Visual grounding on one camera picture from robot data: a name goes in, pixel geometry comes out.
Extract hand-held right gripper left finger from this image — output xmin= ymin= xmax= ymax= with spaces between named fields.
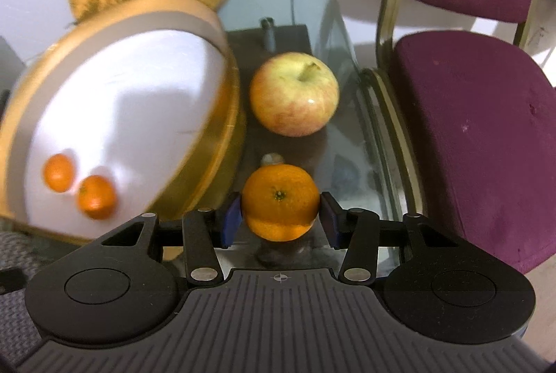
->
xmin=101 ymin=191 xmax=242 ymax=286

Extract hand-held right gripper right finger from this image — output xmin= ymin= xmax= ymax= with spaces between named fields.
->
xmin=320 ymin=191 xmax=459 ymax=286

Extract large orange mandarin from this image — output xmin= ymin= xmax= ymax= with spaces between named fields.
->
xmin=241 ymin=164 xmax=321 ymax=242

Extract small orange mandarin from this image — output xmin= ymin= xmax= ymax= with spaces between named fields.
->
xmin=42 ymin=153 xmax=76 ymax=193
xmin=77 ymin=175 xmax=118 ymax=221

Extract round gold box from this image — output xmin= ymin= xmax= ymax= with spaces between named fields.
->
xmin=0 ymin=0 xmax=247 ymax=261

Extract glass desktop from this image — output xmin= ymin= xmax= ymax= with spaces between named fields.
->
xmin=216 ymin=0 xmax=424 ymax=269

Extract yellow red apple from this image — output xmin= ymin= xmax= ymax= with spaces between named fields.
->
xmin=249 ymin=52 xmax=340 ymax=138

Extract purple upholstered chair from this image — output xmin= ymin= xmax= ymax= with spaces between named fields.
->
xmin=375 ymin=0 xmax=556 ymax=275

